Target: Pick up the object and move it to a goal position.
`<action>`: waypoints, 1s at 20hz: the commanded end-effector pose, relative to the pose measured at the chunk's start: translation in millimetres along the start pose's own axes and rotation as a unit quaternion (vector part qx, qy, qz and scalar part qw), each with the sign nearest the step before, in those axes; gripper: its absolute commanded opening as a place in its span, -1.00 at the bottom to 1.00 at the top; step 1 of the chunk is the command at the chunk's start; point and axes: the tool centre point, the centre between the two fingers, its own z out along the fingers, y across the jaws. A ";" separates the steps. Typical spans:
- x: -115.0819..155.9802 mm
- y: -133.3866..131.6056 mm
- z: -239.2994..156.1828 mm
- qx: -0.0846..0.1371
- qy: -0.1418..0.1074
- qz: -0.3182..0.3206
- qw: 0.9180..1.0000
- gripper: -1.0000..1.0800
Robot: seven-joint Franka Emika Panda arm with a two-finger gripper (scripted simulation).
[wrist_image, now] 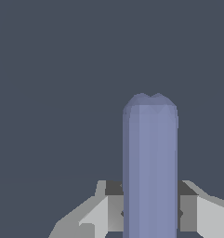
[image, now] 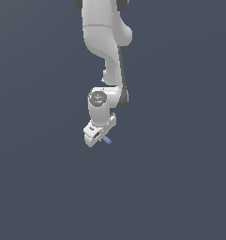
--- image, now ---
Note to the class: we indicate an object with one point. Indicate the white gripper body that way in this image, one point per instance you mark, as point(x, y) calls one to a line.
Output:
point(97, 131)

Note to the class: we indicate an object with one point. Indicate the blue-grey gripper finger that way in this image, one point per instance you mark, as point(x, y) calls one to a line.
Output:
point(107, 140)

